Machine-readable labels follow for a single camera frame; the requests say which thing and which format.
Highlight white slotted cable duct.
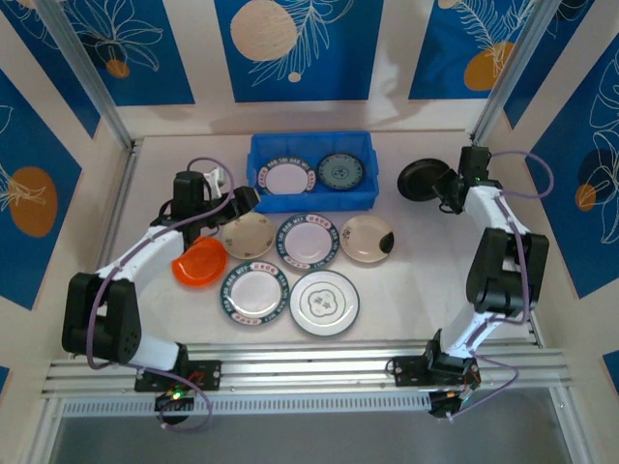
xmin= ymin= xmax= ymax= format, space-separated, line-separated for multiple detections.
xmin=60 ymin=390 xmax=436 ymax=420

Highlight black plate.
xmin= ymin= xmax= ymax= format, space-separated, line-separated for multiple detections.
xmin=397 ymin=158 xmax=458 ymax=202

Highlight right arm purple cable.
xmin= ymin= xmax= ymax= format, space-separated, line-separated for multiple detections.
xmin=452 ymin=150 xmax=556 ymax=424

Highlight blue floral wall panel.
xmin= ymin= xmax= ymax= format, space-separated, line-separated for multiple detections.
xmin=0 ymin=0 xmax=102 ymax=140
xmin=50 ymin=0 xmax=196 ymax=107
xmin=0 ymin=67 xmax=83 ymax=311
xmin=408 ymin=0 xmax=536 ymax=102
xmin=214 ymin=0 xmax=386 ymax=103
xmin=524 ymin=45 xmax=619 ymax=301
xmin=502 ymin=0 xmax=619 ymax=131

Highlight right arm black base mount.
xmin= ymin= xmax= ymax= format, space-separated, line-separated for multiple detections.
xmin=391 ymin=355 xmax=483 ymax=388

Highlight dark teal patterned plate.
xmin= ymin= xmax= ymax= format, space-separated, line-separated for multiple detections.
xmin=317 ymin=153 xmax=365 ymax=191

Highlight black control board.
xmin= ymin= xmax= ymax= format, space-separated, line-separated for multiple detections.
xmin=427 ymin=390 xmax=474 ymax=421
xmin=154 ymin=390 xmax=195 ymax=413

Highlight green rimmed lettered plate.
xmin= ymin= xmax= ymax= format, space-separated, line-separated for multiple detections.
xmin=274 ymin=212 xmax=339 ymax=271
xmin=220 ymin=261 xmax=290 ymax=325
xmin=256 ymin=157 xmax=319 ymax=197

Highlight beige floral plate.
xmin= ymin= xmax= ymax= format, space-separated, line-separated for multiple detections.
xmin=221 ymin=212 xmax=277 ymax=261

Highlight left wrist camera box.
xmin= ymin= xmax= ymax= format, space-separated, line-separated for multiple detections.
xmin=201 ymin=166 xmax=227 ymax=197

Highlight aluminium rail frame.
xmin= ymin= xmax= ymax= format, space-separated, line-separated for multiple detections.
xmin=41 ymin=340 xmax=576 ymax=400

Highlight blue plastic bin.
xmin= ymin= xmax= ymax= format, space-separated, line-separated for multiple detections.
xmin=245 ymin=130 xmax=379 ymax=214

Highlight aluminium corner post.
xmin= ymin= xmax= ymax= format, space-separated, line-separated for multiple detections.
xmin=36 ymin=0 xmax=139 ymax=151
xmin=468 ymin=0 xmax=555 ymax=146

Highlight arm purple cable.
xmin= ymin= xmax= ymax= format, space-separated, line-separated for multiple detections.
xmin=452 ymin=150 xmax=556 ymax=424
xmin=85 ymin=157 xmax=239 ymax=432

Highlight white plate green clover motif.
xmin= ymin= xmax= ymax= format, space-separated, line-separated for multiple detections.
xmin=289 ymin=269 xmax=362 ymax=335

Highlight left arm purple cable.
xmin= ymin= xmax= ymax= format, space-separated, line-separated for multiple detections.
xmin=85 ymin=157 xmax=239 ymax=432

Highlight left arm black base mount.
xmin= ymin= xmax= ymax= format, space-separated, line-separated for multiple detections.
xmin=133 ymin=360 xmax=223 ymax=393

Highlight orange plate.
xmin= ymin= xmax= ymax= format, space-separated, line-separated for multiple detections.
xmin=172 ymin=235 xmax=229 ymax=290

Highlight beige plate with dark blotch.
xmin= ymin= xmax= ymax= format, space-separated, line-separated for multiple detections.
xmin=339 ymin=215 xmax=397 ymax=265

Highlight aluminium table side rail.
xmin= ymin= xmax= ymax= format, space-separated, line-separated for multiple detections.
xmin=96 ymin=139 xmax=142 ymax=272
xmin=471 ymin=137 xmax=544 ymax=347

